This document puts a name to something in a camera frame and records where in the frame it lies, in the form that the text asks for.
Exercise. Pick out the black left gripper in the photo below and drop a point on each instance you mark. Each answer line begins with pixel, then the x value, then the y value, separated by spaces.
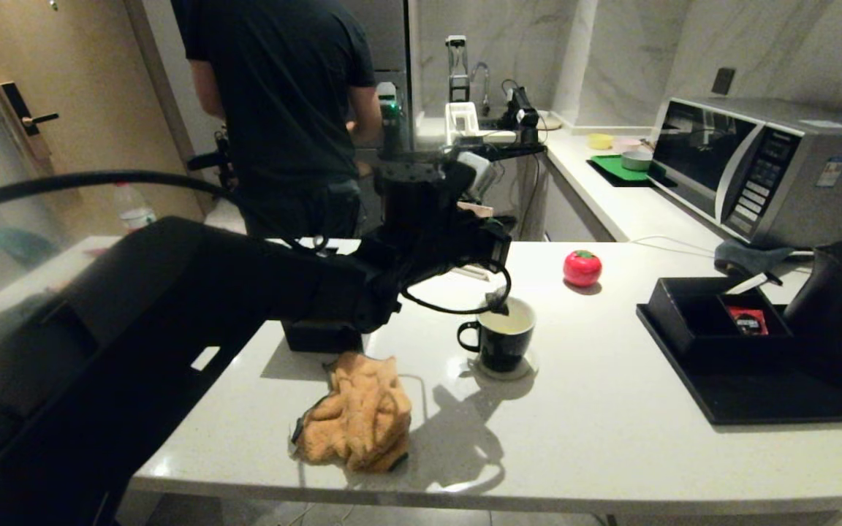
pixel 476 245

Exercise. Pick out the white tea bag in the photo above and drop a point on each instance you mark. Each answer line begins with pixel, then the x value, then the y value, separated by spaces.
pixel 498 301

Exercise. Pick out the person's right forearm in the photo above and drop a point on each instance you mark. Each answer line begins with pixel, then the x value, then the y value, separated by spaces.
pixel 366 113

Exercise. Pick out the person's left forearm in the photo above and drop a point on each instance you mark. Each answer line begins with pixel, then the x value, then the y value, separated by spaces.
pixel 207 88

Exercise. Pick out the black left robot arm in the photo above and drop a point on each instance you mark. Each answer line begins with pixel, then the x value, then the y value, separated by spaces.
pixel 136 329

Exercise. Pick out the beige QR code sign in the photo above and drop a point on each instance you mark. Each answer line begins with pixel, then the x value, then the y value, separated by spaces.
pixel 473 272

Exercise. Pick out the black teleoperation rig stand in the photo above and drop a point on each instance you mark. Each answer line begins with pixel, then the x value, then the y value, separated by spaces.
pixel 509 150

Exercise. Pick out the red tomato-shaped timer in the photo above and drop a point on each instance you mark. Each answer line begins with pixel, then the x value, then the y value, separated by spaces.
pixel 582 269

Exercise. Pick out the white plastic stand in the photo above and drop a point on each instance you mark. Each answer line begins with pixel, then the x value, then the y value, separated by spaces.
pixel 461 120

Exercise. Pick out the green cutting mat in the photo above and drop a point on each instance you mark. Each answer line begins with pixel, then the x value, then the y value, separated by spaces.
pixel 615 168

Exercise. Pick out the black mug white inside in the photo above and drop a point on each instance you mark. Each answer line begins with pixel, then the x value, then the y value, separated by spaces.
pixel 501 347

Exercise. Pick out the yellow bowl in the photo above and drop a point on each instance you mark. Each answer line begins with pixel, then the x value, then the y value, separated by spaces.
pixel 600 141

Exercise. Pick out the pink bowl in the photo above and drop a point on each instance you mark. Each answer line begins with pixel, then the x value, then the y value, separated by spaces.
pixel 626 142

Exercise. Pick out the green bowl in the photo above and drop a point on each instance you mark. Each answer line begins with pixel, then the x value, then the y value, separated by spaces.
pixel 637 161

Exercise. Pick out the chrome faucet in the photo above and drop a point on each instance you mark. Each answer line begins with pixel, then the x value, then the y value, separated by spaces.
pixel 481 73

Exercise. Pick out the round white coaster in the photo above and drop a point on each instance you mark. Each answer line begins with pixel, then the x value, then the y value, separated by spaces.
pixel 528 371

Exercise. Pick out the grey device green light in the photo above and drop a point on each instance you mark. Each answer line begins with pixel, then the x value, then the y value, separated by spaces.
pixel 389 106

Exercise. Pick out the grey refrigerator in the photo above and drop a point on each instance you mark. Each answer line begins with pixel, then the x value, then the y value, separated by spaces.
pixel 395 44

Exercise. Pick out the black white tissue box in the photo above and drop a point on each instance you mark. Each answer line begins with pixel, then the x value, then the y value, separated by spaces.
pixel 322 337

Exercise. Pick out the black compartment organizer box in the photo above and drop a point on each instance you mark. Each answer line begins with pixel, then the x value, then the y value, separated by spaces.
pixel 699 329

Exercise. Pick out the orange microfibre cloth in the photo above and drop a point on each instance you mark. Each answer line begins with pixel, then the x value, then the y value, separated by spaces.
pixel 362 416

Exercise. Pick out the dark grey cloth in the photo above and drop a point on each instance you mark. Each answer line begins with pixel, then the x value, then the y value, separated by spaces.
pixel 748 256

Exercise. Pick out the person in black shirt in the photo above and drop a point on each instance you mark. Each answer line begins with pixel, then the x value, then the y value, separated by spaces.
pixel 282 95

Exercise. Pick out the white stick sachet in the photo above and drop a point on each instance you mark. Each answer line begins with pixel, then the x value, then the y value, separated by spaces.
pixel 750 283

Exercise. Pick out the red sachet packet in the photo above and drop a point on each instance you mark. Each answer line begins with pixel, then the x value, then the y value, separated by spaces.
pixel 750 320

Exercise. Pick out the black tripod stand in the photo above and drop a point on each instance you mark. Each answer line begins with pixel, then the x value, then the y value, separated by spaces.
pixel 224 157

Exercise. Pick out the black rectangular tray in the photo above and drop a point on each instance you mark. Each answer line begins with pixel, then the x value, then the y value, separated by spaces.
pixel 757 398

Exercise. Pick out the silver microwave oven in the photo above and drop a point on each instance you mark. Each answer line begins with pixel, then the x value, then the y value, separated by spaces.
pixel 830 204

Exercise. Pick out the clear water bottle red cap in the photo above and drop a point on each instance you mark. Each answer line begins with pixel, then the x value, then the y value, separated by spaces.
pixel 136 215

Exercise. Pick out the beige wooden door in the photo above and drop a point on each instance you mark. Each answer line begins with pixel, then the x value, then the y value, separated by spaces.
pixel 85 73

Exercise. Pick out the teal cloth bundle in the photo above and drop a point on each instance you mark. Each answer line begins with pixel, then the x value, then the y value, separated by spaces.
pixel 26 247

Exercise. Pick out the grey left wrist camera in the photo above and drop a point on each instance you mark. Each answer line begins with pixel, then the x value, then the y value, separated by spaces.
pixel 478 175

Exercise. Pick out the dark wall socket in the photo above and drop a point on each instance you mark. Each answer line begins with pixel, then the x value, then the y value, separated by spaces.
pixel 723 80

